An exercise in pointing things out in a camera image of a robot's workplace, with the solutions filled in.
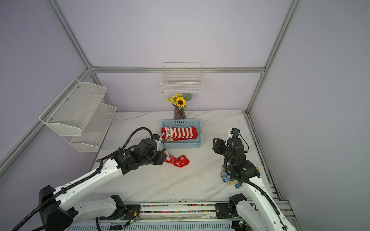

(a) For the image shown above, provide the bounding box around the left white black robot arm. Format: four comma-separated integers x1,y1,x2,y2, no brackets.
14,134,167,231

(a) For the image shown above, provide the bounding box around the white wire wall basket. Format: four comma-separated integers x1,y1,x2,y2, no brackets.
161,62,203,93

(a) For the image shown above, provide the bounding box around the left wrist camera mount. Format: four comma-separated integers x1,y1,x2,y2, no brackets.
152,134,162,143

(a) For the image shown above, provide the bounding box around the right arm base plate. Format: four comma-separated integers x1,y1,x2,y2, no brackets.
215,203,232,219

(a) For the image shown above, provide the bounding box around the lower white mesh shelf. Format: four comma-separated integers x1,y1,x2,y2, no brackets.
63,104,117,153

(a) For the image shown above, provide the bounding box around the aluminium rail front frame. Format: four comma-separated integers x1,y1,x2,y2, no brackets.
56,200,297,224

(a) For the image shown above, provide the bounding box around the upper white mesh shelf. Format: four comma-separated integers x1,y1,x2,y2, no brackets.
39,79,106,136

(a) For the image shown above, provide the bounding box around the red bear face sock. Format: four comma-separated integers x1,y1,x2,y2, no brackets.
164,152,190,168

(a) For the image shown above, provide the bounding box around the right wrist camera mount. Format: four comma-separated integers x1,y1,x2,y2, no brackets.
227,128,240,139

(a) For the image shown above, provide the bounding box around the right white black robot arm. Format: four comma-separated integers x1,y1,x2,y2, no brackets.
213,135,296,231

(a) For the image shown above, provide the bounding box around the light blue plastic basket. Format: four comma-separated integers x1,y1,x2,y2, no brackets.
161,119,203,148

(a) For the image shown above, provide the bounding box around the yellow artificial sunflower bouquet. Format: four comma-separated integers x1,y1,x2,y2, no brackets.
167,93,193,110

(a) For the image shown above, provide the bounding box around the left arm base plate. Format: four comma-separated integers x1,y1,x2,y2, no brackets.
99,205,142,220

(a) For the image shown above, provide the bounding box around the white mesh shelf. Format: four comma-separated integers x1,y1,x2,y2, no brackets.
39,79,106,136
63,104,117,153

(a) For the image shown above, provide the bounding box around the dark ribbed glass vase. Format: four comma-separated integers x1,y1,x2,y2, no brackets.
173,106,187,120

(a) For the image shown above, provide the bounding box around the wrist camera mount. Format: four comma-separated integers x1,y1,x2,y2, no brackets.
152,134,162,143
227,128,240,139

